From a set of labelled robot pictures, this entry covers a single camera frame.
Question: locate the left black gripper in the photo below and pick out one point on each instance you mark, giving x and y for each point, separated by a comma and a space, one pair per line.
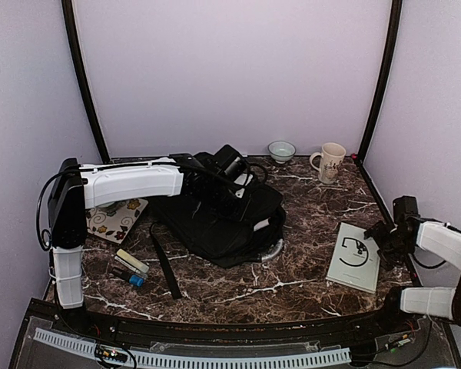
240, 214

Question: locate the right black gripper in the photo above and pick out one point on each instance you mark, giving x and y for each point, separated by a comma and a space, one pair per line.
389, 261

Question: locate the grey white booklet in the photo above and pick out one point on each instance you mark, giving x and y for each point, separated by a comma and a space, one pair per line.
355, 262

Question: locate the black student backpack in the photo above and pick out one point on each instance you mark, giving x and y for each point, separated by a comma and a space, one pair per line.
223, 241

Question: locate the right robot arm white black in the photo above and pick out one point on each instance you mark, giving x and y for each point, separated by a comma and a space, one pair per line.
431, 245

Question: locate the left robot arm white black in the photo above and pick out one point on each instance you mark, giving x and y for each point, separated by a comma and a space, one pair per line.
60, 221

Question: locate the small white blue bowl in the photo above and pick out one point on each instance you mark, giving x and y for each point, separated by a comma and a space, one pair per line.
281, 151

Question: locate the small circuit board right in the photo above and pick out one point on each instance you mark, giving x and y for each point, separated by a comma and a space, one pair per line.
398, 342

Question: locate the small circuit board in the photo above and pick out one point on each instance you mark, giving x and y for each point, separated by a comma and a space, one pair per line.
110, 355
398, 342

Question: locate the cream mug with print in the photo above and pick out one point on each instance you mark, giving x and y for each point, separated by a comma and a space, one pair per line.
327, 162

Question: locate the floral square coaster mat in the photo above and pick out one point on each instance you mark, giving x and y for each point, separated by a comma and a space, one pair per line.
113, 222

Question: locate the cream eraser in case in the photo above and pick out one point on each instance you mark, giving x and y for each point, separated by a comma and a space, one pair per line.
133, 261

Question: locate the black blue marker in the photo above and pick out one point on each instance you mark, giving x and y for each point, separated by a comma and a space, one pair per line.
127, 276

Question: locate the small circuit board left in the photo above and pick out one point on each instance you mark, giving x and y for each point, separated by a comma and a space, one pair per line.
110, 355

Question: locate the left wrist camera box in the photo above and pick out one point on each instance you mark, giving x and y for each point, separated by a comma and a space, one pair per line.
229, 162

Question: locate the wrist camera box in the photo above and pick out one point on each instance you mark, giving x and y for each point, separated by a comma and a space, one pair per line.
404, 207
229, 162

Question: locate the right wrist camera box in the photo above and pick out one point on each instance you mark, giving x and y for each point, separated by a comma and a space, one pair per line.
404, 207

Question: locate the right black frame post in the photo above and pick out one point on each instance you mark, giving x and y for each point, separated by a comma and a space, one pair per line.
383, 77

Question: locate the black frame post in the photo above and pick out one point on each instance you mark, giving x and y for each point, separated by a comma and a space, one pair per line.
383, 77
82, 80

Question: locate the white slotted cable duct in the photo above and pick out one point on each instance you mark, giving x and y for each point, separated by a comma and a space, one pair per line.
184, 356

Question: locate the black front rail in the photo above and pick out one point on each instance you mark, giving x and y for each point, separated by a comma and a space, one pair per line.
360, 329

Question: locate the left black frame post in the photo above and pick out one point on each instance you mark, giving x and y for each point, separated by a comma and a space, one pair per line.
82, 80

